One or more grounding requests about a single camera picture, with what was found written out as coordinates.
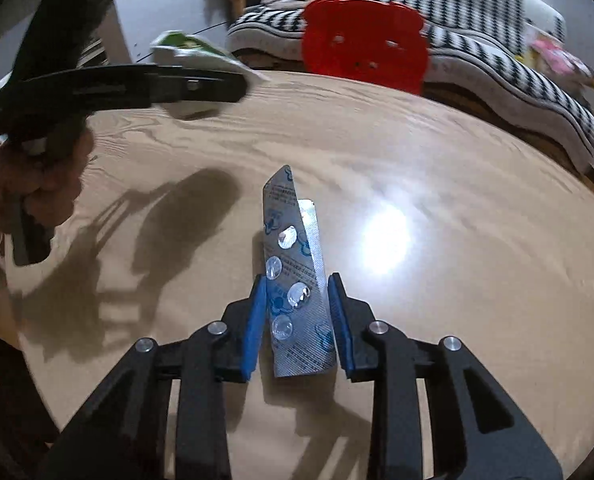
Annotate green and white wrapper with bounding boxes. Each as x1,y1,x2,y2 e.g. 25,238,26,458
148,30,272,121

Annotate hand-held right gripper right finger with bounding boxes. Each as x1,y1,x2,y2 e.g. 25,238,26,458
327,273,564,480

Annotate person's left hand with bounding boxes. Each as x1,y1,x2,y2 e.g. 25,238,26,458
0,127,96,262

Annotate pink toy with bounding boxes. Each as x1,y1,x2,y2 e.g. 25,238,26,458
526,29,594,83

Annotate silver pill blister pack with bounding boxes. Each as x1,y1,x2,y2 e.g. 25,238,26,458
258,164,339,379

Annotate black and white striped sofa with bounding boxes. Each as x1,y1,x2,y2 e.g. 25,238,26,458
226,0,594,173

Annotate white cabinet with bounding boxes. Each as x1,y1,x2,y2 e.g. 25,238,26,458
98,0,239,67

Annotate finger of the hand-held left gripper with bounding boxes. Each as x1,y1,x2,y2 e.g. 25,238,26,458
22,63,249,112

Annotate red plastic stool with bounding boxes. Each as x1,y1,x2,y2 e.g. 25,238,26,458
300,0,431,97

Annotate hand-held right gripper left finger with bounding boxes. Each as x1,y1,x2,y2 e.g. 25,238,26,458
52,275,269,480

